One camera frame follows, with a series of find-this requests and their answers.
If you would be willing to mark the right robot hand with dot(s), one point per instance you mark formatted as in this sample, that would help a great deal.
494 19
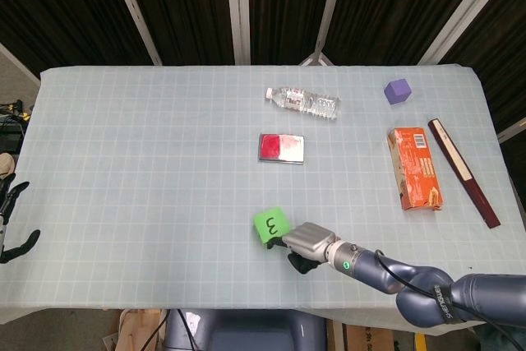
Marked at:
306 246

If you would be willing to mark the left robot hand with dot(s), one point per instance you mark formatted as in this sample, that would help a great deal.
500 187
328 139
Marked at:
12 219

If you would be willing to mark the green foam cube numbered three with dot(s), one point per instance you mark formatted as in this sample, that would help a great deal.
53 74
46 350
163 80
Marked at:
271 227

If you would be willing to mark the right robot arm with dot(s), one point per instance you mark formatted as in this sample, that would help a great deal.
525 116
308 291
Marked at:
419 281

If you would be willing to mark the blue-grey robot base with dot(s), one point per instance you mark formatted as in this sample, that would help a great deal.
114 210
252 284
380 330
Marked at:
242 330

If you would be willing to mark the red and silver flat tin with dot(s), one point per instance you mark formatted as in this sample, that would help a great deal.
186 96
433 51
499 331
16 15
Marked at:
282 148

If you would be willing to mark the brown cardboard box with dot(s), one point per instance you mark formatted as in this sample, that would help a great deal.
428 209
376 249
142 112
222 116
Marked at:
370 338

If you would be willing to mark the orange cardboard snack box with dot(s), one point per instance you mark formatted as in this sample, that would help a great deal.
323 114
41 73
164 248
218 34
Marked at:
415 168

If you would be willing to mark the clear plastic water bottle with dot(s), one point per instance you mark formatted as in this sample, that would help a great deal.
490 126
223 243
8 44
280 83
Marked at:
304 102

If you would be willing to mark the light blue grid tablecloth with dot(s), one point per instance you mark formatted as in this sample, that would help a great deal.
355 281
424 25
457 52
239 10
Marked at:
164 186

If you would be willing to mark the light wooden boards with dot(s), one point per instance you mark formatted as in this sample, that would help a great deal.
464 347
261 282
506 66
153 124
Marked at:
137 330

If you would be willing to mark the dark red slim long box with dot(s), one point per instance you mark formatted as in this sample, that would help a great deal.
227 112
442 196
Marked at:
462 170

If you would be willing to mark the purple foam cube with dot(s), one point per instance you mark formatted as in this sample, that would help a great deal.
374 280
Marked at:
397 92

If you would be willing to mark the white tripod stand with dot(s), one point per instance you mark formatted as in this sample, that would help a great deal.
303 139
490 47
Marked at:
316 55

